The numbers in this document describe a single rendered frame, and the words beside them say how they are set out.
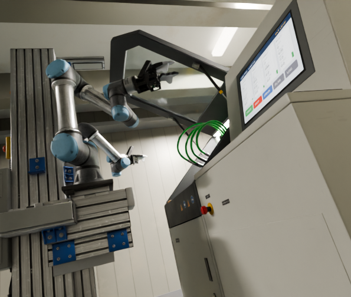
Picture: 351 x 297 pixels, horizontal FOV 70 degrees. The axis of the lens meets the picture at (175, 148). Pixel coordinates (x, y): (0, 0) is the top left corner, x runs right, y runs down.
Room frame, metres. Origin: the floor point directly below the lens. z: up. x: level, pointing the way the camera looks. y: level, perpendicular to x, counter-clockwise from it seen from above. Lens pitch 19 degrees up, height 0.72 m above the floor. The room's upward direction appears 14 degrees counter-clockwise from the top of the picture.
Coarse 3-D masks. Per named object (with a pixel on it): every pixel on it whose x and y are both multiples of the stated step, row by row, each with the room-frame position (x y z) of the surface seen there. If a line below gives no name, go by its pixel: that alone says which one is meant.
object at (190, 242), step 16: (192, 224) 1.36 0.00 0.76; (176, 240) 1.71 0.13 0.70; (192, 240) 1.42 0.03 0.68; (176, 256) 1.80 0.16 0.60; (192, 256) 1.48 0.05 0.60; (208, 256) 1.25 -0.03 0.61; (192, 272) 1.54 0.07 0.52; (208, 272) 1.29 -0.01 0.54; (192, 288) 1.60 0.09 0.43; (208, 288) 1.35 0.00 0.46
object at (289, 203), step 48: (288, 0) 0.77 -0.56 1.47; (336, 0) 0.65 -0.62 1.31; (336, 48) 0.63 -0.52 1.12; (240, 144) 0.77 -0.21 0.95; (288, 144) 0.58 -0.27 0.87; (336, 144) 0.56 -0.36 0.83; (240, 192) 0.84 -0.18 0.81; (288, 192) 0.64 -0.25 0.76; (336, 192) 0.54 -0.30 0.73; (240, 240) 0.93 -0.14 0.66; (288, 240) 0.70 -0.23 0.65; (336, 240) 0.56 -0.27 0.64; (240, 288) 1.03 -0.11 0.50; (288, 288) 0.76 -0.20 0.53; (336, 288) 0.61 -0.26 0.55
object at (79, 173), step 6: (78, 168) 1.14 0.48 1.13; (84, 168) 1.13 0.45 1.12; (90, 168) 1.14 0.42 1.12; (96, 168) 1.17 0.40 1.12; (78, 174) 1.14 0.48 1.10; (84, 174) 1.13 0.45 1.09; (90, 174) 1.13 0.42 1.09; (96, 174) 1.16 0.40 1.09; (78, 180) 1.14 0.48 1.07; (84, 180) 1.12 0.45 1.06; (90, 180) 1.12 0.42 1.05; (96, 180) 1.14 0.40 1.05
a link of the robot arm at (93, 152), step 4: (88, 144) 1.15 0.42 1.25; (92, 144) 1.16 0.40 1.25; (88, 148) 1.11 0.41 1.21; (92, 148) 1.15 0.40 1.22; (96, 148) 1.19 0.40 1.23; (92, 152) 1.14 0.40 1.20; (96, 152) 1.18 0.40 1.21; (88, 156) 1.12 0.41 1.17; (92, 156) 1.14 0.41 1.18; (96, 156) 1.18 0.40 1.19; (88, 160) 1.13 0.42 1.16; (92, 160) 1.15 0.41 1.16; (96, 160) 1.17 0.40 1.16; (80, 164) 1.12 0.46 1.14; (84, 164) 1.13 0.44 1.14; (88, 164) 1.14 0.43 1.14; (92, 164) 1.15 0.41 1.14; (96, 164) 1.17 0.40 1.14; (76, 168) 1.15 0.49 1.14
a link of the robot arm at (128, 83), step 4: (124, 80) 0.98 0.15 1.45; (128, 80) 0.98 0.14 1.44; (132, 80) 0.98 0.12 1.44; (124, 84) 0.98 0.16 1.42; (128, 84) 0.98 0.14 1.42; (132, 84) 0.98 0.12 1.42; (128, 88) 0.99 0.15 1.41; (132, 88) 1.00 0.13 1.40; (128, 92) 1.01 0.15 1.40; (132, 92) 1.02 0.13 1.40
